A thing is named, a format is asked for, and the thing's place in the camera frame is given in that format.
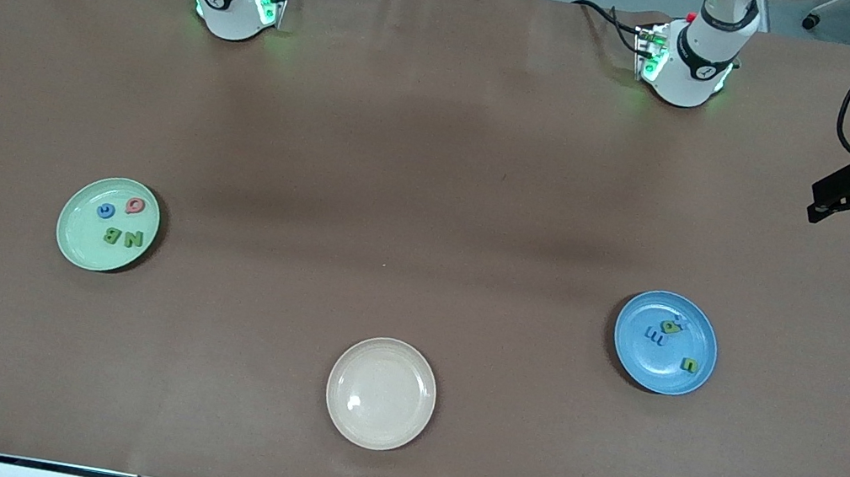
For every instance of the blue letter G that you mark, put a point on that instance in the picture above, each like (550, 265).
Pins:
(99, 210)

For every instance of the blue letter t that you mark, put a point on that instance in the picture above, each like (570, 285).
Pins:
(683, 321)

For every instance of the red letter Q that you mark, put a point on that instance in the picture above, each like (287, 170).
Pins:
(127, 205)

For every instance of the green letter B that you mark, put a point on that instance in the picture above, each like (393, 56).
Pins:
(111, 236)

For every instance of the green letter p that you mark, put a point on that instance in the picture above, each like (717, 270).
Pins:
(667, 328)

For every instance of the green letter u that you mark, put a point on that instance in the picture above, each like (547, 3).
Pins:
(683, 364)

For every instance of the blue letter m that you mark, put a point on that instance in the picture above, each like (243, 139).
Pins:
(655, 336)

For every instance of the green letter N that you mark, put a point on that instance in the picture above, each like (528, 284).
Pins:
(133, 239)

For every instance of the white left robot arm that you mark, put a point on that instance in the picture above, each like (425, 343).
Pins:
(695, 68)

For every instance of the black chair caster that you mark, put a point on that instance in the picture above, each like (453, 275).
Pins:
(809, 22)

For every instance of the green plate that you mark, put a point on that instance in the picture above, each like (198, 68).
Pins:
(83, 240)

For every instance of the blue plate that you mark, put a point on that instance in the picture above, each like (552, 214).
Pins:
(659, 374)

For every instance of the brown table cover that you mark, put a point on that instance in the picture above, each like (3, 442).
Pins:
(489, 155)

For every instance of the beige plate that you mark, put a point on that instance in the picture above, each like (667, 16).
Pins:
(381, 394)

